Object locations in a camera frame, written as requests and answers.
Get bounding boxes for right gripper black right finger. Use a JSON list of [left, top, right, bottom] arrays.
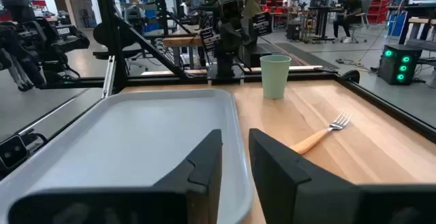
[[248, 128, 436, 224]]

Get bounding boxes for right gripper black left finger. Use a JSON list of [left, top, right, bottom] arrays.
[[7, 129, 223, 224]]

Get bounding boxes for pale green cup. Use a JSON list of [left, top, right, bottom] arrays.
[[260, 54, 292, 100]]

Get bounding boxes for grey plastic tray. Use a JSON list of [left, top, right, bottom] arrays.
[[0, 88, 253, 224]]

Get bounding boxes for wooden workbench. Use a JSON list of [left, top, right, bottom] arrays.
[[162, 25, 206, 69]]

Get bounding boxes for black floor mat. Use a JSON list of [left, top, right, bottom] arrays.
[[275, 42, 340, 70]]

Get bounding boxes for black standing desk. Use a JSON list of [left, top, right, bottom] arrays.
[[308, 5, 342, 43]]

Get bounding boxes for grey office chair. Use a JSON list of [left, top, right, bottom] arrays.
[[340, 12, 369, 44]]

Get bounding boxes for red shelving rack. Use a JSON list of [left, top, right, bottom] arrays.
[[367, 0, 395, 25]]

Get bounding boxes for black computer tower green lights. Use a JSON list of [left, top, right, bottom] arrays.
[[377, 44, 423, 86]]

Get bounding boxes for fork with wooden handle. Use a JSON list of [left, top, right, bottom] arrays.
[[289, 111, 354, 155]]

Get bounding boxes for black aluminium table frame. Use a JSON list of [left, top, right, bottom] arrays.
[[44, 0, 436, 143]]

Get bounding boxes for small black exterior camera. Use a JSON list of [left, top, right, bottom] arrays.
[[0, 133, 35, 178]]

